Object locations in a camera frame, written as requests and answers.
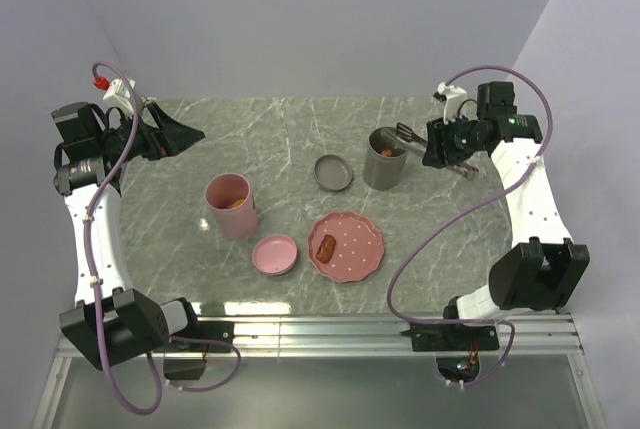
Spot brown sausage piece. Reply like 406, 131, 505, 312
316, 234, 336, 264

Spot aluminium mounting rail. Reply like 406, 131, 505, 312
34, 314, 606, 428

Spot pink cylindrical container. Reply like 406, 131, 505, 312
205, 173, 259, 239

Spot metal food tongs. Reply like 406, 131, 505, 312
381, 123, 479, 181

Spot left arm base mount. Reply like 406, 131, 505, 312
162, 321, 235, 383

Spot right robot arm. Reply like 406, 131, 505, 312
423, 82, 590, 349

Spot pink container lid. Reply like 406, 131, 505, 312
252, 234, 298, 276

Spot grey cylindrical container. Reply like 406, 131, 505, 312
363, 127, 408, 191

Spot grey container lid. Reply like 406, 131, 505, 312
313, 154, 353, 192

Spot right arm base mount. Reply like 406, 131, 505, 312
399, 318, 501, 385

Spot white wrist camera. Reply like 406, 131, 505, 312
433, 82, 468, 124
93, 76, 134, 117

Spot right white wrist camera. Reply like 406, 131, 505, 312
433, 82, 468, 124

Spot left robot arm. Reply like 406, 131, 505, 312
52, 102, 204, 369

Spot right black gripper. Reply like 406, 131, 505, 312
421, 111, 486, 169

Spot pink dotted plate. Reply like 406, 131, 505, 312
307, 211, 385, 283

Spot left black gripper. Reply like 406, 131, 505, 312
97, 101, 203, 164

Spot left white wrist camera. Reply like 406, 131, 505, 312
93, 76, 134, 117

